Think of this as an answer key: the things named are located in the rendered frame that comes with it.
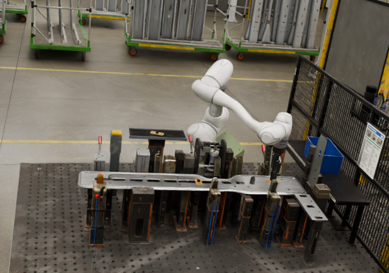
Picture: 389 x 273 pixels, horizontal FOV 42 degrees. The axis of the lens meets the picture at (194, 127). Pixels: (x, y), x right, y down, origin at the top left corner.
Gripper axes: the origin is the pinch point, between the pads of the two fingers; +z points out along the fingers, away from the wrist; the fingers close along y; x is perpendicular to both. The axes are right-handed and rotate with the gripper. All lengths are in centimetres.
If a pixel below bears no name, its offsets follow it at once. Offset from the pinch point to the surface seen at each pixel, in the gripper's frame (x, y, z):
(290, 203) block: 5.6, 19.7, 7.8
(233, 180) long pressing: -24.3, -2.7, 5.2
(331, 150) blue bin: 51, -29, -5
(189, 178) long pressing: -52, -4, 5
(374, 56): 154, -176, -41
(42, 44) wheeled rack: -195, -599, 70
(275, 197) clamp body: -6.8, 24.3, 1.4
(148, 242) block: -77, 21, 34
